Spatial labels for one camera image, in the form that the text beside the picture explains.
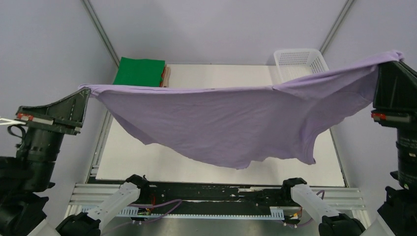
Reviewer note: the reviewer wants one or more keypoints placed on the red folded t shirt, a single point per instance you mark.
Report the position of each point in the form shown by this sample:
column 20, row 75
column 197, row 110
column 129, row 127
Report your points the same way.
column 162, row 78

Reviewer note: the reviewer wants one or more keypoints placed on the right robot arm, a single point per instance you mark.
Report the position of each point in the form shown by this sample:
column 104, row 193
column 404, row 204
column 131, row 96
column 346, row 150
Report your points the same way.
column 396, row 217

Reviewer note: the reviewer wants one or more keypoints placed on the beige folded t shirt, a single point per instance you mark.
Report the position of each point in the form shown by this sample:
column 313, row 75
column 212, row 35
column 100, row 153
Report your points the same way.
column 166, row 76

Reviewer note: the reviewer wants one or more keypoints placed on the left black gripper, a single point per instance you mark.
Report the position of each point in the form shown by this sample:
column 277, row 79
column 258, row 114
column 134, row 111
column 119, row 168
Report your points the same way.
column 71, row 107

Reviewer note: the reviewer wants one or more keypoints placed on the green folded t shirt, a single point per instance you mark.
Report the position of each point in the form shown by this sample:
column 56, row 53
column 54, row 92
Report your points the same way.
column 139, row 72

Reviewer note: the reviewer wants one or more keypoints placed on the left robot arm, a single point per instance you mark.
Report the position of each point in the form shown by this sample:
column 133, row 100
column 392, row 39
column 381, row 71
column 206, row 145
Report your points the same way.
column 29, row 172

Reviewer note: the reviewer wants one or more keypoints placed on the lavender t shirt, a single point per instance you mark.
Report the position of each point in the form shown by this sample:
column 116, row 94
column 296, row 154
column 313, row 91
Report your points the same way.
column 231, row 127

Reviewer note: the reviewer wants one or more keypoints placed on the white plastic basket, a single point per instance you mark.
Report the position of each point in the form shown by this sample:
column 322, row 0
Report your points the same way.
column 295, row 63

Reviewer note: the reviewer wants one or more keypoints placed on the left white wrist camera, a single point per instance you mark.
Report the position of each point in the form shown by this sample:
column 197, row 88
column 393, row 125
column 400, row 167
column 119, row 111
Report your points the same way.
column 6, row 121

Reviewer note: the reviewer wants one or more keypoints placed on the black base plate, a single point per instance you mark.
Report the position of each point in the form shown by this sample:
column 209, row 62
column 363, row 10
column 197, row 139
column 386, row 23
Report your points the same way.
column 216, row 199

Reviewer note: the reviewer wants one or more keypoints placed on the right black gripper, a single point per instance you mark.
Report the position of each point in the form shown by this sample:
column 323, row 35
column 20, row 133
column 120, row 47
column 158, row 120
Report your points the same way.
column 396, row 89

